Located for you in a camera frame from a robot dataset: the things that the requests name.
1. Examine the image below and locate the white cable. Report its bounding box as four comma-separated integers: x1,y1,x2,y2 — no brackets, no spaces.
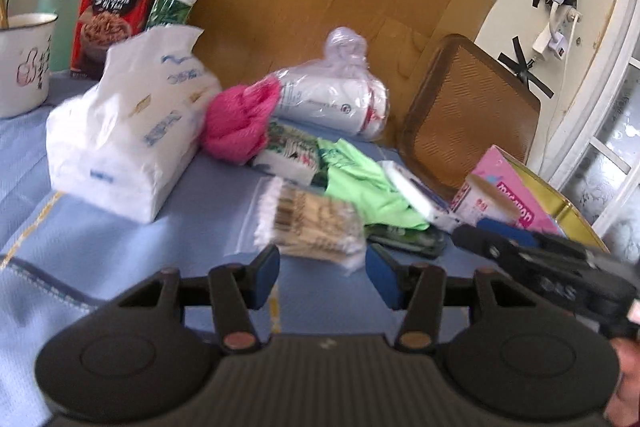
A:
545,14,583,148

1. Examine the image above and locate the pink yarn bundle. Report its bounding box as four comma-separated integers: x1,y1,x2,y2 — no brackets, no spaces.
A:
200,82,282,165

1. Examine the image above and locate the brown woven tray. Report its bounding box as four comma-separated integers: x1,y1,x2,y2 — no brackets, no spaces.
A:
397,33,542,202

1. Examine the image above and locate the small white packet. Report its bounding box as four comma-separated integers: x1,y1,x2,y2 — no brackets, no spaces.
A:
380,159,461,233

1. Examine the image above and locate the white tissue pack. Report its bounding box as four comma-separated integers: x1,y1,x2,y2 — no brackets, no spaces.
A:
46,26,223,224

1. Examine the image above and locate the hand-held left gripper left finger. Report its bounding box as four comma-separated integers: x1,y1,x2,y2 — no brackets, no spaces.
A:
112,244,281,354

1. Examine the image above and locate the pink cardboard box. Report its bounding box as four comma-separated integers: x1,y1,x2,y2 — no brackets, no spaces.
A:
467,144,568,238

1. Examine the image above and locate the person's right hand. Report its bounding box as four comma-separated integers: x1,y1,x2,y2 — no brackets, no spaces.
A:
604,338,640,427

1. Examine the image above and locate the printed tissue packet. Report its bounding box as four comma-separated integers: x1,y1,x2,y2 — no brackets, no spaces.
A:
250,122,331,188

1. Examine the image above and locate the cotton swab bag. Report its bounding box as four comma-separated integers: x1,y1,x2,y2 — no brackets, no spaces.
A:
225,177,368,275

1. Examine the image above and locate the green white-capped tube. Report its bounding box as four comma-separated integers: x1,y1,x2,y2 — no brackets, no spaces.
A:
145,0,201,30

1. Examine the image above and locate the white frosted glass window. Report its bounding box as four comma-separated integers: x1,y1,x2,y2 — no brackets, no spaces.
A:
550,0,640,258

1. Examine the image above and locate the white enamel mug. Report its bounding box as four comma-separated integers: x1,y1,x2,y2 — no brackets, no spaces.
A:
0,13,60,118

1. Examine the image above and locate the plastic bag with white roll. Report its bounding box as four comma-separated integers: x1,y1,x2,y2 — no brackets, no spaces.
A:
272,27,391,142

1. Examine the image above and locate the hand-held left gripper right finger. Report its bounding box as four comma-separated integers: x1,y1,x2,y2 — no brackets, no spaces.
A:
365,243,538,354

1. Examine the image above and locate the blue tablecloth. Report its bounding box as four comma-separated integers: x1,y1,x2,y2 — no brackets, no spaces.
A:
0,72,501,427

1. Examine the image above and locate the mint green container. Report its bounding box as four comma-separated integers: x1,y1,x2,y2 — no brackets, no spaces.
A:
37,0,83,72

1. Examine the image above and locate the white pink round container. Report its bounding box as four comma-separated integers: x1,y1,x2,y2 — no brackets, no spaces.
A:
450,174,521,228

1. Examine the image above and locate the light green cloth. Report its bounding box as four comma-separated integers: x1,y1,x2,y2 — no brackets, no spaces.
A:
317,138,431,230

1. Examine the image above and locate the red cereal box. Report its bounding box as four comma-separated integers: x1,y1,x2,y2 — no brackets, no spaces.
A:
70,0,178,80

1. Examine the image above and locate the gold tin box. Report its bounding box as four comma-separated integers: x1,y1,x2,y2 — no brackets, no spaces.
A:
500,152,611,253

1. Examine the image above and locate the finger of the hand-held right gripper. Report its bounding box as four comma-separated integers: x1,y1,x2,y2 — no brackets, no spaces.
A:
476,218,598,259
452,226,543,279

